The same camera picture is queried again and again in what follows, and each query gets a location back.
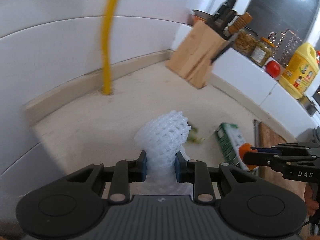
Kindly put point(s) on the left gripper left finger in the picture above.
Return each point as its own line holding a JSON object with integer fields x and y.
{"x": 126, "y": 172}

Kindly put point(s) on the metal bowl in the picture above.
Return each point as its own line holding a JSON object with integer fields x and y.
{"x": 201, "y": 14}

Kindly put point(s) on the green milk carton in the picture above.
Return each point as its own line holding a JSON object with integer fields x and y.
{"x": 230, "y": 139}

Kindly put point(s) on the black handled knife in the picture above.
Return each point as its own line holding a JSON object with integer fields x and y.
{"x": 215, "y": 21}

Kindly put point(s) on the black kitchen scissors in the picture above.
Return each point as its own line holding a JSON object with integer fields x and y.
{"x": 221, "y": 52}

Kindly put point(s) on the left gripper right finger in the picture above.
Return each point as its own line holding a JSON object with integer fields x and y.
{"x": 198, "y": 174}

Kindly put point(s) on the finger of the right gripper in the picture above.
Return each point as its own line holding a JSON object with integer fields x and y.
{"x": 271, "y": 160}
{"x": 280, "y": 149}

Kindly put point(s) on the pickle jar dark lid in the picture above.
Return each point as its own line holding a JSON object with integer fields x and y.
{"x": 245, "y": 41}

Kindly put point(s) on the yellow dish soap bottle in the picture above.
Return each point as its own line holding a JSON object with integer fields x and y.
{"x": 300, "y": 71}

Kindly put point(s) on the wooden cutting board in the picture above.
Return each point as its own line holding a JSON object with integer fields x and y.
{"x": 268, "y": 138}

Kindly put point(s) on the yellow gas pipe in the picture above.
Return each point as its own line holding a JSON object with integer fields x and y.
{"x": 106, "y": 26}

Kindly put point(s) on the wooden handled knife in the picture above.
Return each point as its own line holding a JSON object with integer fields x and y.
{"x": 238, "y": 24}

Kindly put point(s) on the person's hand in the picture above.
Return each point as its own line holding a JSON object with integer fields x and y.
{"x": 311, "y": 205}

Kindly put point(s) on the pickle jar orange lid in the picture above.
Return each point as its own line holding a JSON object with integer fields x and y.
{"x": 262, "y": 51}

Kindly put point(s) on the wooden knife block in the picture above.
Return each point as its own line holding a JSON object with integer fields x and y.
{"x": 192, "y": 61}

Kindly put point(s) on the small wilted leaf scrap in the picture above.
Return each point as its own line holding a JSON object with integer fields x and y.
{"x": 193, "y": 136}

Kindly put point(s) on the orange peel piece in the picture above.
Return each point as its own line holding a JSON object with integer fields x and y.
{"x": 246, "y": 151}

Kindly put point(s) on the red tomato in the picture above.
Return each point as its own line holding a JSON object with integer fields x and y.
{"x": 273, "y": 69}

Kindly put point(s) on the small steel cup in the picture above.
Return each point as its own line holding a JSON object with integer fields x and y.
{"x": 308, "y": 105}

